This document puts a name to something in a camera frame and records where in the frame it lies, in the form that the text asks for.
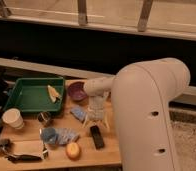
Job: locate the small metal cup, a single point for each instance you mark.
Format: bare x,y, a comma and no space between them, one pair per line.
44,118

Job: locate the white paper cup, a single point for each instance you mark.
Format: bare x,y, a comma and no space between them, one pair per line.
13,118

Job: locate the blue cloth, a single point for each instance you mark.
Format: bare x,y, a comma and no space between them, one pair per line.
60,136

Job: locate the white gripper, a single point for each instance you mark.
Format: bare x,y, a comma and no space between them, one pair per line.
96,111

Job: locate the blue sponge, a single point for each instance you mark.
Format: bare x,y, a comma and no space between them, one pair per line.
79,113

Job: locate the wooden table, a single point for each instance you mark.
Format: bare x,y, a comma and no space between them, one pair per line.
27,141

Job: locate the purple bowl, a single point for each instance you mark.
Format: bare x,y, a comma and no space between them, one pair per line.
76,91

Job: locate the yellow banana piece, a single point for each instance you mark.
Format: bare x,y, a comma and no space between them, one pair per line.
53,94

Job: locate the black eraser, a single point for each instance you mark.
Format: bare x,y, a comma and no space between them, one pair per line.
97,137

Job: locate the yellow apple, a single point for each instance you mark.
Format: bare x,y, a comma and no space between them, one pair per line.
73,150

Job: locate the green plastic tray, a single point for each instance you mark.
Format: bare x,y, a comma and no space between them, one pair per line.
30,95

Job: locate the black handled tool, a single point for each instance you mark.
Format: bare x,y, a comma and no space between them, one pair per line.
14,158

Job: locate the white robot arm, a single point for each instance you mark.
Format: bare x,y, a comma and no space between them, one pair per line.
140,96

